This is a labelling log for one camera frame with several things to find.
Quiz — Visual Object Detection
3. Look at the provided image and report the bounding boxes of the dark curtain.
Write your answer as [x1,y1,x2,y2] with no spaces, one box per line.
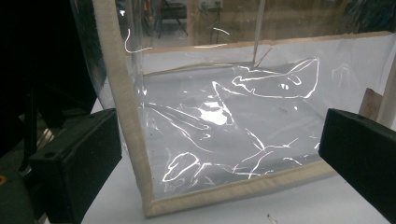
[0,0,107,158]

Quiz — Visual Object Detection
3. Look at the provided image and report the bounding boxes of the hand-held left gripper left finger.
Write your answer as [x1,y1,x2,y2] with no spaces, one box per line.
[27,107,123,224]

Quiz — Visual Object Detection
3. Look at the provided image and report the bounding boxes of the clear plastic bag beige trim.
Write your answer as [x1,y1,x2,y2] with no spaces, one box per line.
[69,0,396,218]

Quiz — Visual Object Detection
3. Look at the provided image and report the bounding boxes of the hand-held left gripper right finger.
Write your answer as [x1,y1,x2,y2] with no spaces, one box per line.
[318,107,396,223]

